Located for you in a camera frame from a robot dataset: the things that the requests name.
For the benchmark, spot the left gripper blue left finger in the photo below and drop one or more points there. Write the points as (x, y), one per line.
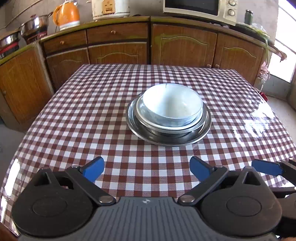
(85, 176)

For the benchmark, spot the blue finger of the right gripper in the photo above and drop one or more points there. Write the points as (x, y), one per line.
(286, 169)

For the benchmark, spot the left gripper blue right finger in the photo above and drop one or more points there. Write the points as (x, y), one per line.
(210, 178)

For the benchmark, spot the large steel plate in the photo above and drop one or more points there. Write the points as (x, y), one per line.
(164, 140)

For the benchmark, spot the steel bowl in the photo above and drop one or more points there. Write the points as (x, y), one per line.
(195, 125)

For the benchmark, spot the white shallow bowl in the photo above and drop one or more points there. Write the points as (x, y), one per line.
(156, 119)

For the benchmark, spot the blue white porcelain bowl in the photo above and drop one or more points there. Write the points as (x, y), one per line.
(173, 100)

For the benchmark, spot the red bag on floor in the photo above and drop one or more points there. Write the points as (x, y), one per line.
(263, 95)

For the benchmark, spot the red white checkered tablecloth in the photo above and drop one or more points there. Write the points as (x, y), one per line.
(92, 115)

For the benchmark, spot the brown wooden kitchen cabinet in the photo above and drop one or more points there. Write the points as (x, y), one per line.
(31, 75)

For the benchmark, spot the green onion stalk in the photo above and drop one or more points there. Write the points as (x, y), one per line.
(264, 41)

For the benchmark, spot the clear plastic bag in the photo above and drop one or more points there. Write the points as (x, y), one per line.
(260, 30)

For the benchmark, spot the green thermos bottle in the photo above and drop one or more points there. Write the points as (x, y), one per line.
(248, 17)

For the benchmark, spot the steel pot on cooker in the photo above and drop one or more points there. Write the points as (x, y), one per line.
(35, 28)

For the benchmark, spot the orange electric kettle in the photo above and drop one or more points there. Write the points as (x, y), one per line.
(66, 15)

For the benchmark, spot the cream microwave oven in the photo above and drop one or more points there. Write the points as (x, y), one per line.
(224, 11)

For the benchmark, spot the white rice cooker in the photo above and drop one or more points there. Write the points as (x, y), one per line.
(107, 9)

